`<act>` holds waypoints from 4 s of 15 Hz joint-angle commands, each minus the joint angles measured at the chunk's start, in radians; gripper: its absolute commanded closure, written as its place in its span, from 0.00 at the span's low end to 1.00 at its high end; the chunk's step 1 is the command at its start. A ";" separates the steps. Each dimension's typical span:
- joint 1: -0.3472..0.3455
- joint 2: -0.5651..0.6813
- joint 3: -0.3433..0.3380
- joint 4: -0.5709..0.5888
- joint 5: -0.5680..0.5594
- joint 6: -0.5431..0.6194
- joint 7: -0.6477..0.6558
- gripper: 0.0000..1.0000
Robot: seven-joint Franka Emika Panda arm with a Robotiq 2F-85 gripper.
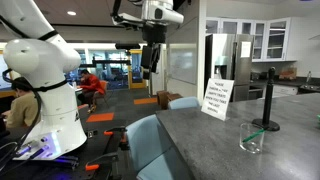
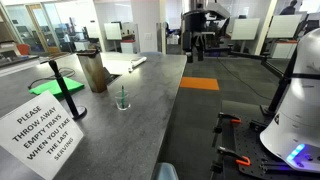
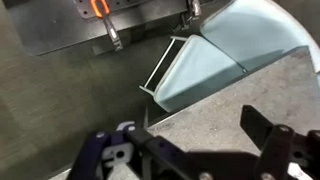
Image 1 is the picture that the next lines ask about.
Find clear glass beaker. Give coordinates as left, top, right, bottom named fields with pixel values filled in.
left=239, top=123, right=265, bottom=154

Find light blue far chair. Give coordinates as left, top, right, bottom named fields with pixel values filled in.
left=168, top=97, right=200, bottom=110

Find wall whiteboard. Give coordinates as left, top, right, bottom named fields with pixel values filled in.
left=168, top=44, right=197, bottom=84

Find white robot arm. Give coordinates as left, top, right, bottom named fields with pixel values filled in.
left=0, top=0, right=87, bottom=160

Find green marker pen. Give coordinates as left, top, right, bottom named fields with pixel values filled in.
left=242, top=129, right=265, bottom=143

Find person in red shirt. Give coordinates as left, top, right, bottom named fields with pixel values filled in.
left=77, top=69, right=105, bottom=113

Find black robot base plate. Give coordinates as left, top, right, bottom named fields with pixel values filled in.
left=0, top=128, right=129, bottom=180

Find white printed sign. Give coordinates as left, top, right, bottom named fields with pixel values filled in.
left=201, top=78, right=234, bottom=121

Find orange clamp near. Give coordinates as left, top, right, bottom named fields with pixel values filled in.
left=85, top=152, right=119, bottom=171

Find stainless steel refrigerator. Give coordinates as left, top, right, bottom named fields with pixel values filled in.
left=204, top=34, right=254, bottom=102

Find black paper towel stand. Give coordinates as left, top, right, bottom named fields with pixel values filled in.
left=252, top=67, right=280, bottom=131

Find orange clamp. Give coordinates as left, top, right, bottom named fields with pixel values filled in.
left=85, top=152, right=119, bottom=171
left=103, top=126, right=127, bottom=143

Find white wall cabinets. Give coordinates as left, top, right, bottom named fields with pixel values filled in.
left=206, top=17, right=291, bottom=62

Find person in tan shirt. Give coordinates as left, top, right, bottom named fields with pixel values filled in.
left=2, top=77, right=40, bottom=128

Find light blue chair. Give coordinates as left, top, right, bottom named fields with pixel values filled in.
left=126, top=115, right=190, bottom=180
left=168, top=97, right=200, bottom=110

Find orange clamp far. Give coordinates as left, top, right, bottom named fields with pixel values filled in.
left=103, top=126, right=127, bottom=143

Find light blue near chair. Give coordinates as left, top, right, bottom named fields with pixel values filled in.
left=126, top=115, right=190, bottom=180

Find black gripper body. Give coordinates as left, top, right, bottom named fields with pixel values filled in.
left=142, top=24, right=167, bottom=44

